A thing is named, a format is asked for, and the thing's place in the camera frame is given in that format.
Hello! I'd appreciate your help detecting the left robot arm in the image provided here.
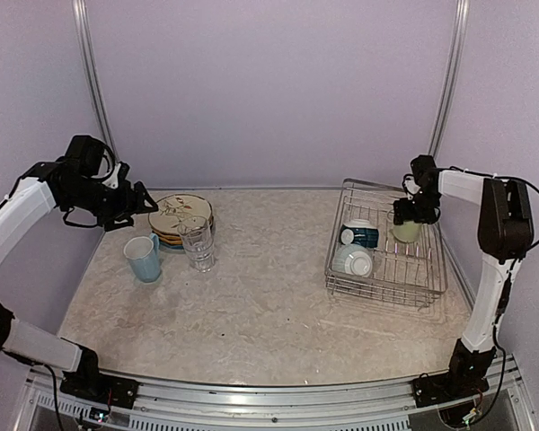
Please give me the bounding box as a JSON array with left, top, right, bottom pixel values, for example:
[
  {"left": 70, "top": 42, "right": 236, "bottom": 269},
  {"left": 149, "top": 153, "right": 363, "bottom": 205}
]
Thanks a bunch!
[{"left": 0, "top": 135, "right": 158, "bottom": 400}]

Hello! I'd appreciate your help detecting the light green checked bowl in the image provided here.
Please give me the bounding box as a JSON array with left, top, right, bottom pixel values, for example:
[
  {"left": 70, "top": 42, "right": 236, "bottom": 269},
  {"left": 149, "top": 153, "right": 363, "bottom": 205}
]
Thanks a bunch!
[{"left": 331, "top": 244, "right": 374, "bottom": 277}]

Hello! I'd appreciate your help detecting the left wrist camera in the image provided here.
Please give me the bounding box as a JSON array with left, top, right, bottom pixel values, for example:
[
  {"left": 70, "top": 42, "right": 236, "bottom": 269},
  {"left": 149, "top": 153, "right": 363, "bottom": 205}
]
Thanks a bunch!
[{"left": 102, "top": 163, "right": 130, "bottom": 189}]

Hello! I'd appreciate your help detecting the light blue cup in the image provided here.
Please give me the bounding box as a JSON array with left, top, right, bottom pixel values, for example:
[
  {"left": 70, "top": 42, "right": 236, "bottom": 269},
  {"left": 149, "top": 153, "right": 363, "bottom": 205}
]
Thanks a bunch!
[{"left": 123, "top": 233, "right": 162, "bottom": 283}]

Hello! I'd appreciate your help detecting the dark teal white bowl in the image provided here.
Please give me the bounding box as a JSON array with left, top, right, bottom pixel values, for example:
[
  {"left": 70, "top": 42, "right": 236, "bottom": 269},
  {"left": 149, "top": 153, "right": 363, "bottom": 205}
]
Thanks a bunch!
[{"left": 339, "top": 219, "right": 379, "bottom": 249}]

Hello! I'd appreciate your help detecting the blue polka dot plate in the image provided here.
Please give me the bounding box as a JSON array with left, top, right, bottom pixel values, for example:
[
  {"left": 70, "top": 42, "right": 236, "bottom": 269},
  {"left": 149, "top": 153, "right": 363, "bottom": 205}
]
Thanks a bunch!
[{"left": 159, "top": 239, "right": 184, "bottom": 252}]

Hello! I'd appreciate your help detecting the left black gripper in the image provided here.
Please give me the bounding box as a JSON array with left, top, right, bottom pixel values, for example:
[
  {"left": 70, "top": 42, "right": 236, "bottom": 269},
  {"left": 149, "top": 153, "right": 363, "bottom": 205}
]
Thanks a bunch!
[{"left": 64, "top": 177, "right": 158, "bottom": 231}]

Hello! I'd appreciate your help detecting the metal wire dish rack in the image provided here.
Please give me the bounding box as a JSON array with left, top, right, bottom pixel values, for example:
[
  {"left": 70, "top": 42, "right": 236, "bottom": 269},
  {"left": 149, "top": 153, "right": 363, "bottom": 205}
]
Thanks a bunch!
[{"left": 325, "top": 179, "right": 448, "bottom": 310}]

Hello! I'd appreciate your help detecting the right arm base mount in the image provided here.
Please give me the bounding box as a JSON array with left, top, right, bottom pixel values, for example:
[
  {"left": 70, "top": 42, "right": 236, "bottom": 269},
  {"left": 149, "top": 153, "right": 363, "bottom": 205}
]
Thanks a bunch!
[{"left": 411, "top": 372, "right": 490, "bottom": 408}]

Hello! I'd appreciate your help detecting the front aluminium rail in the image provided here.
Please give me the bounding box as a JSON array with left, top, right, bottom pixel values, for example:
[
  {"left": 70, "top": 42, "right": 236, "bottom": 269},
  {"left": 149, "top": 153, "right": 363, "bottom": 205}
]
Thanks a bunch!
[{"left": 24, "top": 365, "right": 529, "bottom": 431}]

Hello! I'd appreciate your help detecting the right aluminium frame post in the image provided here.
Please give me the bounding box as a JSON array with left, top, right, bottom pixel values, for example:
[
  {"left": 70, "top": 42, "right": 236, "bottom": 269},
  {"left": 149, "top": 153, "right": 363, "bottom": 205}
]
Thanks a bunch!
[{"left": 428, "top": 0, "right": 471, "bottom": 158}]

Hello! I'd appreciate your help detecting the aluminium frame post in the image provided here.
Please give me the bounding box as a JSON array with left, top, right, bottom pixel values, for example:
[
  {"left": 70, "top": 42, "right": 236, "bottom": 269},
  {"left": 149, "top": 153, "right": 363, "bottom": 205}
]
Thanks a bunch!
[
  {"left": 72, "top": 0, "right": 116, "bottom": 151},
  {"left": 428, "top": 0, "right": 471, "bottom": 158}
]

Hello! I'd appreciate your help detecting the yellow polka dot plate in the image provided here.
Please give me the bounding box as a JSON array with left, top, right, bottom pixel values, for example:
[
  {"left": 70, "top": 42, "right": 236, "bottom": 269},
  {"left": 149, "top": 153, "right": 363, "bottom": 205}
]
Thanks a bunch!
[{"left": 156, "top": 234, "right": 182, "bottom": 243}]

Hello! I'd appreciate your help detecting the pale green cup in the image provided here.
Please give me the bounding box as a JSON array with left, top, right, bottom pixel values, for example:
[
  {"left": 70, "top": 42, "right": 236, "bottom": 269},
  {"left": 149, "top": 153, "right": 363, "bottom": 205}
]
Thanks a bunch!
[{"left": 392, "top": 221, "right": 422, "bottom": 243}]

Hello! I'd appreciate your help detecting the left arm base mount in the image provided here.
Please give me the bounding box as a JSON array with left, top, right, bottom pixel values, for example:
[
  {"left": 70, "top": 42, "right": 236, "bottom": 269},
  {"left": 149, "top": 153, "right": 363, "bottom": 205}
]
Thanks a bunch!
[{"left": 60, "top": 372, "right": 140, "bottom": 409}]

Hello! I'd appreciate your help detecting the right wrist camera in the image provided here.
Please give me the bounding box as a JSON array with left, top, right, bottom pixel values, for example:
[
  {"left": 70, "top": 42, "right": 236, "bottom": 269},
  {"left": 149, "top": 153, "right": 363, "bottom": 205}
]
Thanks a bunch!
[{"left": 402, "top": 173, "right": 420, "bottom": 200}]

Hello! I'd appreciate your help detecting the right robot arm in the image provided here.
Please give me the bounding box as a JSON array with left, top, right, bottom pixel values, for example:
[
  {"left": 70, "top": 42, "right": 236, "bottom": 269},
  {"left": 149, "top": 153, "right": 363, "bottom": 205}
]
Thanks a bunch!
[{"left": 393, "top": 154, "right": 539, "bottom": 399}]

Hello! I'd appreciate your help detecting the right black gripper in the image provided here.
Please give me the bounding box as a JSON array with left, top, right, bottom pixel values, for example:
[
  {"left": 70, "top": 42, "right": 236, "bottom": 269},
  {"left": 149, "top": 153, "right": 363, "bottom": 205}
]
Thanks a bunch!
[{"left": 395, "top": 189, "right": 442, "bottom": 224}]

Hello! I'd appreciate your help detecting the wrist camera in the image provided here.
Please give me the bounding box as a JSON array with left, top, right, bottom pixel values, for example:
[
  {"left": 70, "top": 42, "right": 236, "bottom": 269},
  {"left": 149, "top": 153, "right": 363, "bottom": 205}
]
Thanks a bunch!
[
  {"left": 102, "top": 163, "right": 130, "bottom": 189},
  {"left": 402, "top": 173, "right": 420, "bottom": 200}
]

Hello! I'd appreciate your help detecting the beige plate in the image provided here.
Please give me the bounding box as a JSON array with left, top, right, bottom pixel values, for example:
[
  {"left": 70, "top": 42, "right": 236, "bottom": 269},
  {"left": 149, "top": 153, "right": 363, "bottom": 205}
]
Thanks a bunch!
[{"left": 148, "top": 193, "right": 213, "bottom": 234}]

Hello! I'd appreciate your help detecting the left aluminium frame post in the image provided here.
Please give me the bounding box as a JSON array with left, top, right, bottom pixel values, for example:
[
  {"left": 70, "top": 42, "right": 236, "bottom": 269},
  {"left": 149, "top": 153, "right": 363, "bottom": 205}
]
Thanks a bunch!
[{"left": 72, "top": 0, "right": 116, "bottom": 151}]

